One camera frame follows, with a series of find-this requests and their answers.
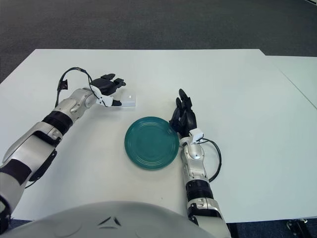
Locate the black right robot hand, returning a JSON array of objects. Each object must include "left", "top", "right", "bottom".
[{"left": 169, "top": 88, "right": 198, "bottom": 137}]

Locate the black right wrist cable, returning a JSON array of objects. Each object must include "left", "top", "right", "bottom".
[{"left": 203, "top": 138, "right": 222, "bottom": 183}]

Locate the white charger cube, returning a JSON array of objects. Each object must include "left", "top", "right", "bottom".
[{"left": 120, "top": 93, "right": 138, "bottom": 108}]

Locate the teal round plate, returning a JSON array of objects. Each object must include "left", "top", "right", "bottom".
[{"left": 124, "top": 117, "right": 179, "bottom": 171}]

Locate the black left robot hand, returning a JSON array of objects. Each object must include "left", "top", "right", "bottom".
[{"left": 89, "top": 73, "right": 127, "bottom": 108}]

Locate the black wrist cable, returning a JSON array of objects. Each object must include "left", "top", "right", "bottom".
[
  {"left": 203, "top": 138, "right": 222, "bottom": 183},
  {"left": 54, "top": 67, "right": 100, "bottom": 107}
]

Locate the black table foot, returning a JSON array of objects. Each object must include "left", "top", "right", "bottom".
[{"left": 286, "top": 218, "right": 317, "bottom": 238}]

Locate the grey robot torso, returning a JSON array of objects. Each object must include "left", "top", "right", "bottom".
[{"left": 9, "top": 200, "right": 218, "bottom": 238}]

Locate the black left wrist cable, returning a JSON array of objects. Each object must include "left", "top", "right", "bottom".
[{"left": 54, "top": 67, "right": 100, "bottom": 107}]

